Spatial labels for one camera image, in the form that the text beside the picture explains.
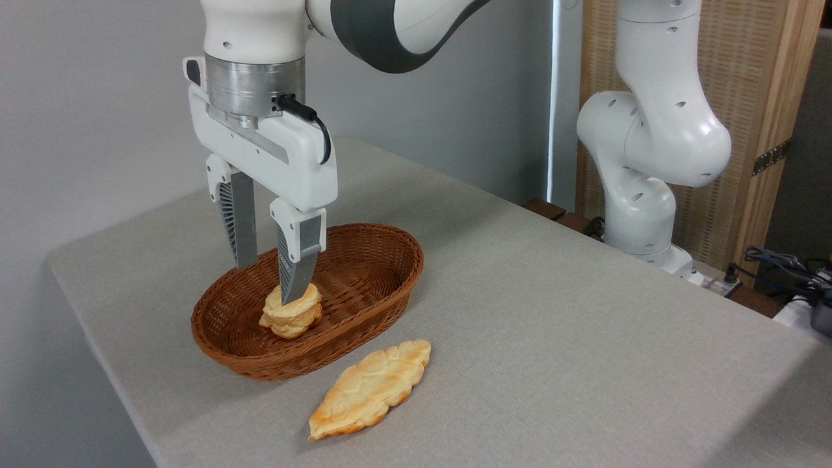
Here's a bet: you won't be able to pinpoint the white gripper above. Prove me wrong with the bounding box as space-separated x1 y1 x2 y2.
183 57 339 305

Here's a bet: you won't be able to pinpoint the long leaf-shaped bread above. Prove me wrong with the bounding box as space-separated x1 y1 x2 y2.
308 339 432 441

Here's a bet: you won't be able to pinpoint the small round puff bread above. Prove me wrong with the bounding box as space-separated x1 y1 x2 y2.
259 283 323 340

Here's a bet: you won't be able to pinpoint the brown wicker basket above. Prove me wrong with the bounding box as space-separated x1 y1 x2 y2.
190 223 424 382

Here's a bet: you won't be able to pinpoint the brown wooden block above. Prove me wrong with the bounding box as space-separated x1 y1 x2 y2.
523 198 566 222
556 211 605 241

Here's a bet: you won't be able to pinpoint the grey tablecloth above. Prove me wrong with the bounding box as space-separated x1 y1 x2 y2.
45 136 832 468

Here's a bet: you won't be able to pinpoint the white power strip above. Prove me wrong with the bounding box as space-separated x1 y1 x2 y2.
689 263 742 298

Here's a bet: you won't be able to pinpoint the bamboo folding screen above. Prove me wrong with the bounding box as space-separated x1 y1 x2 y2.
575 0 826 274

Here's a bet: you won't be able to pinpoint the metal screen hinge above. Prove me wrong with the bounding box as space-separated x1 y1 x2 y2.
752 138 792 177

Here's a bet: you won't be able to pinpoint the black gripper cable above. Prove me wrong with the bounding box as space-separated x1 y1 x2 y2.
276 94 332 165

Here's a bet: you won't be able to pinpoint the tangled dark cables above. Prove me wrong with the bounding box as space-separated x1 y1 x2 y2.
725 245 832 306

